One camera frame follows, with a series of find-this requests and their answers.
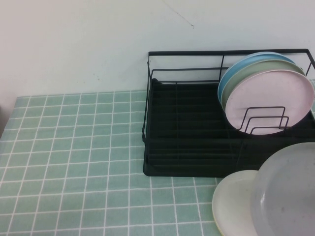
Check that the grey round plate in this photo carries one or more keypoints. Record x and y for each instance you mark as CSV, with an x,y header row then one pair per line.
x,y
288,191

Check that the blue round plate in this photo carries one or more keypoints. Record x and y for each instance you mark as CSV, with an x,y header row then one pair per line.
x,y
233,67

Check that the pink round plate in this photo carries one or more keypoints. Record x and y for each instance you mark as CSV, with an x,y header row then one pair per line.
x,y
265,93

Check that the white round plate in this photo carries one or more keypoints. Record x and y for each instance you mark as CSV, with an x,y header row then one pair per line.
x,y
231,201

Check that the green round plate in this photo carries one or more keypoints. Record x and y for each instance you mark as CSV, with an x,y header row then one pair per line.
x,y
258,67

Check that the black plastic drain tray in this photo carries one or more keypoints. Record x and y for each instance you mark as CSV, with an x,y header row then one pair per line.
x,y
172,173

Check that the green checked tablecloth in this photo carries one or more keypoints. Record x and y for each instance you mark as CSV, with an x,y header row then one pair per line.
x,y
73,159

